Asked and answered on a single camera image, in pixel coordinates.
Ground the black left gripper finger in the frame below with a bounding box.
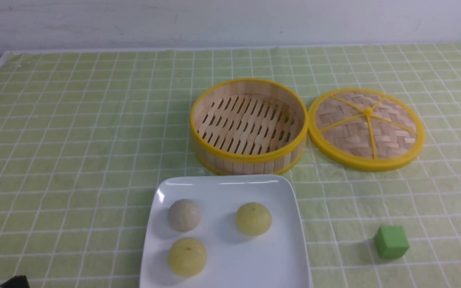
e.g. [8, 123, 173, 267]
[0, 275, 30, 288]

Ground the yellow steamed bun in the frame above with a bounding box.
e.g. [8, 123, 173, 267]
[168, 237, 207, 278]
[236, 202, 273, 236]

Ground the white steamed bun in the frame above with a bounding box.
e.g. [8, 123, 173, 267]
[168, 199, 202, 233]

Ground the white square plate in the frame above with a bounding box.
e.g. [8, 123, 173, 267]
[139, 174, 313, 288]

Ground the green checkered tablecloth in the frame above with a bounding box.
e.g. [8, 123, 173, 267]
[0, 43, 461, 288]

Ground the bamboo steamer basket yellow rim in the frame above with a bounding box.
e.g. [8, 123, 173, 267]
[190, 78, 309, 175]

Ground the green cube block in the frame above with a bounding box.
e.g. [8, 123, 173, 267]
[373, 226, 410, 259]

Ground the woven bamboo steamer lid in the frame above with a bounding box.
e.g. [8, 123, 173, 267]
[307, 88, 425, 172]

